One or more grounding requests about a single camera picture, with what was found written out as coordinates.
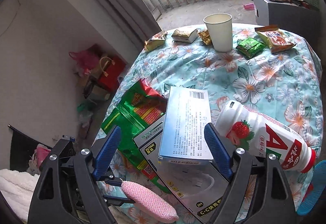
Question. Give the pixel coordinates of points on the red gift bag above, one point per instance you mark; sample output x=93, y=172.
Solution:
x=111, y=68

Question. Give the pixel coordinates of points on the floral light blue quilt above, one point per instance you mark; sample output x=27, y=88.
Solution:
x=284, y=86

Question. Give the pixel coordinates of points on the small green snack packet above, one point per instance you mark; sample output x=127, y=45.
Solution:
x=250, y=47

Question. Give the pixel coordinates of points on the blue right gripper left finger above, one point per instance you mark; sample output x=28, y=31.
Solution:
x=103, y=151

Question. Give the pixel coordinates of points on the blue plastic trash basket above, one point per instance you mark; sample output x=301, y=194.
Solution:
x=315, y=190

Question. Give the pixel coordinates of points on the grey low cabinet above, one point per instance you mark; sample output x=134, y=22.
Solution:
x=299, y=20

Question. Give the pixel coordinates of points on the pink knitted cloth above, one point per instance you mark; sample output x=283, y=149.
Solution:
x=149, y=202

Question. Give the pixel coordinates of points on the blue white medicine box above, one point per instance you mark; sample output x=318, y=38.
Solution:
x=182, y=140

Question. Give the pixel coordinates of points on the small wrapped cake pack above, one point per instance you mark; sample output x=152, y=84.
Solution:
x=185, y=35

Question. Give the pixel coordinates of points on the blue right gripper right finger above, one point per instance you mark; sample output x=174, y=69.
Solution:
x=220, y=155

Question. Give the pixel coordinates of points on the pink plastic bag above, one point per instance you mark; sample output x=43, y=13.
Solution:
x=86, y=61

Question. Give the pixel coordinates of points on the orange noodle snack packet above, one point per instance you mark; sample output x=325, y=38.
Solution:
x=274, y=38

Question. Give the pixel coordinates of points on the white paper cup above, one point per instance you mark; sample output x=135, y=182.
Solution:
x=220, y=29

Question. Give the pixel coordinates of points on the grey cable product box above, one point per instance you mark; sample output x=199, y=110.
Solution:
x=198, y=187

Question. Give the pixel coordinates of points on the yellow snack wrapper left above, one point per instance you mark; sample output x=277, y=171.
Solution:
x=155, y=41

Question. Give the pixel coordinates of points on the strawberry yogurt drink bottle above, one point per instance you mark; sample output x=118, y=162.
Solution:
x=262, y=135

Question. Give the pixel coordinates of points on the green foil snack bag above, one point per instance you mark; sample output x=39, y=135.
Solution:
x=139, y=107

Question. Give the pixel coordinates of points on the small yellow snack wrapper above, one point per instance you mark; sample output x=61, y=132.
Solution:
x=204, y=36

